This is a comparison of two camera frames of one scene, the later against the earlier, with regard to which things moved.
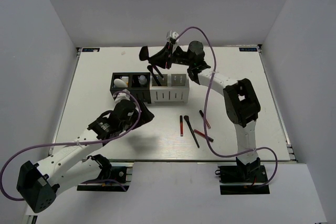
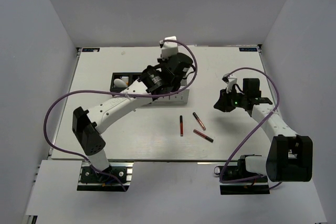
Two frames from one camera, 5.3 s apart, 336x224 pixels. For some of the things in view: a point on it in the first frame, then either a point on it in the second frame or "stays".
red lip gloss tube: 181,126 stays
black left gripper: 146,116 to 162,61
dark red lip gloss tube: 201,134 stays
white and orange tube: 119,83 stays
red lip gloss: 207,121 to 199,121
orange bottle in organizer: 125,79 stays
